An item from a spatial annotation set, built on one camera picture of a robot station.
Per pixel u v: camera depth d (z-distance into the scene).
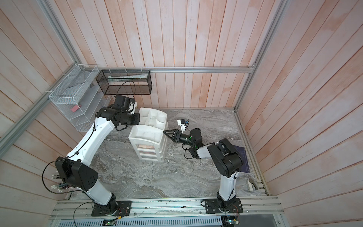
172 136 0.76
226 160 0.51
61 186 0.69
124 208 0.73
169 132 0.78
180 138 0.77
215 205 0.73
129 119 0.67
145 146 0.82
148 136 0.79
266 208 0.75
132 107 0.66
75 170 0.42
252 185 0.80
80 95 0.76
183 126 0.82
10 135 0.53
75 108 0.82
